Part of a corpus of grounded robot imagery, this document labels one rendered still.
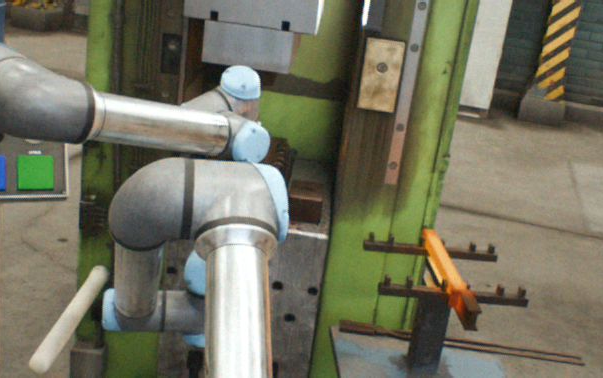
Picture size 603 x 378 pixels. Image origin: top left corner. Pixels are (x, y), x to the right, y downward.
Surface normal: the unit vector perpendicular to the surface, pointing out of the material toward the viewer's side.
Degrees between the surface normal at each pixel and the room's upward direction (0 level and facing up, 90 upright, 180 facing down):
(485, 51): 90
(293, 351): 90
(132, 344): 90
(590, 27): 91
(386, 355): 0
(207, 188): 50
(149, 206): 80
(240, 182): 35
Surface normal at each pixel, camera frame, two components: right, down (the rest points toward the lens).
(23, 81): 0.18, -0.38
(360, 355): 0.13, -0.93
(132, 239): -0.25, 0.77
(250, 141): 0.65, 0.34
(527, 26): -0.25, 0.32
